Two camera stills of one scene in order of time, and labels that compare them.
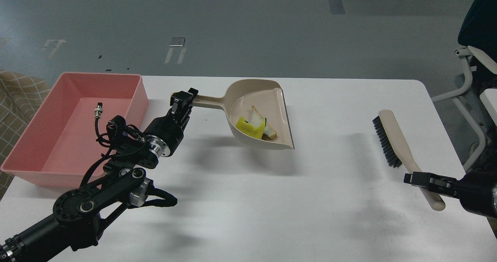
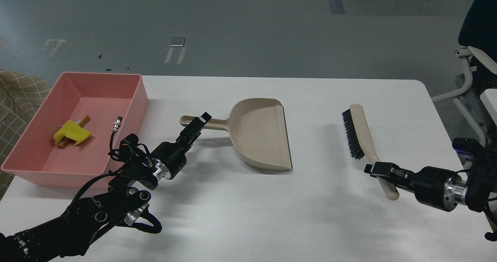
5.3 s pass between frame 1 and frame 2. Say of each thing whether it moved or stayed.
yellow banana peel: moved
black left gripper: moved
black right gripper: moved
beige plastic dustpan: moved
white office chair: stayed
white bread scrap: moved
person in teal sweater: stayed
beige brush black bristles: moved
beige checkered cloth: stayed
